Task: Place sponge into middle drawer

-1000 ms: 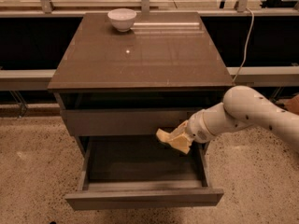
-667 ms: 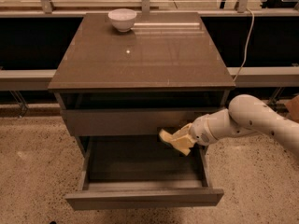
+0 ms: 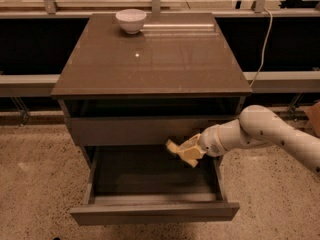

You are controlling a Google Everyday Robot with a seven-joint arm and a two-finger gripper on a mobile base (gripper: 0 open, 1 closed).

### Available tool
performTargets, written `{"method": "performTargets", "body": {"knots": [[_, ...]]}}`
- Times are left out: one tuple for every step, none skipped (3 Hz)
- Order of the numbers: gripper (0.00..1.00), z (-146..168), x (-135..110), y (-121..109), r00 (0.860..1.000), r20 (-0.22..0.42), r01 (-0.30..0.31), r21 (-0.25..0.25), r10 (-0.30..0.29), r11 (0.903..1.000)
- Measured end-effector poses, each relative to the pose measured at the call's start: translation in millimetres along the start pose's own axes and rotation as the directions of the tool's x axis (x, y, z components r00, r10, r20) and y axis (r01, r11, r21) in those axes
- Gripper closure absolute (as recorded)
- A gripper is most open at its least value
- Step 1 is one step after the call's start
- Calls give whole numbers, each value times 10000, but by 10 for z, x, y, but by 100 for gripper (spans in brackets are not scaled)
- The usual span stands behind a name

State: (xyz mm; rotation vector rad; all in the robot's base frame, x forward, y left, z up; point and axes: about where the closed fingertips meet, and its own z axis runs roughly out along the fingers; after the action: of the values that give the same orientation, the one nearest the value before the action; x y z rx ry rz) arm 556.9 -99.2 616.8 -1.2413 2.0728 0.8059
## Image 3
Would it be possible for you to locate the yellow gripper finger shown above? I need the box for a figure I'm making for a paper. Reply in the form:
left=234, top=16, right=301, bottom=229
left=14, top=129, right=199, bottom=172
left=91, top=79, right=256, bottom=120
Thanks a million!
left=180, top=133, right=201, bottom=150
left=180, top=146, right=205, bottom=167

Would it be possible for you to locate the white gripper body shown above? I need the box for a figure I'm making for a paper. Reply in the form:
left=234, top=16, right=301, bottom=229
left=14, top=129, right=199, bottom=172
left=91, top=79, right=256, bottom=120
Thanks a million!
left=198, top=125, right=224, bottom=157

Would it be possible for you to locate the yellow sponge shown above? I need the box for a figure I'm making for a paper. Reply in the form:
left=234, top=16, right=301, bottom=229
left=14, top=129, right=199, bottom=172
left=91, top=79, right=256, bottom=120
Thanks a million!
left=166, top=140, right=181, bottom=157

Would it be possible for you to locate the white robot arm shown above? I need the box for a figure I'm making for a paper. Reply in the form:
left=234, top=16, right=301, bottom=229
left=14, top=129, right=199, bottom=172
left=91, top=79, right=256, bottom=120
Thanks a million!
left=177, top=105, right=320, bottom=176

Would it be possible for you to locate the grey open middle drawer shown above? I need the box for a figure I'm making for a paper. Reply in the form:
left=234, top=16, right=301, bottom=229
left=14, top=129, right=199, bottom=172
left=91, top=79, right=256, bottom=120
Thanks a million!
left=70, top=145, right=240, bottom=225

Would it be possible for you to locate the grey drawer cabinet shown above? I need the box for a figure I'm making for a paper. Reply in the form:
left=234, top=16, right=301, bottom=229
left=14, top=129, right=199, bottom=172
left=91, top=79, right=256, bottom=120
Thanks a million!
left=50, top=12, right=253, bottom=167

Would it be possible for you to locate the grey top drawer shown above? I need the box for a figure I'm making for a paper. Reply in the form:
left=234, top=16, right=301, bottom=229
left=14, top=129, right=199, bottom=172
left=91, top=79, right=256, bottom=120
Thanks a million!
left=66, top=116, right=235, bottom=146

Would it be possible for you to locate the white ceramic bowl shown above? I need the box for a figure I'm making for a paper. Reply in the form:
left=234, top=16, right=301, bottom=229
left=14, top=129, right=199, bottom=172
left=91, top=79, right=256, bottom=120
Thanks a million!
left=115, top=9, right=147, bottom=34

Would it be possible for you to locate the white cable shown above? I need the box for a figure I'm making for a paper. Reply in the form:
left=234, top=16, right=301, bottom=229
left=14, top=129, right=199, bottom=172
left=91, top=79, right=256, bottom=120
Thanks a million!
left=249, top=7, right=274, bottom=88

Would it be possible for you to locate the grey metal rail frame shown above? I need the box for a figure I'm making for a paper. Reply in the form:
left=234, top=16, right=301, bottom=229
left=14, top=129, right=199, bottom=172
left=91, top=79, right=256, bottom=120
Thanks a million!
left=0, top=0, right=320, bottom=98

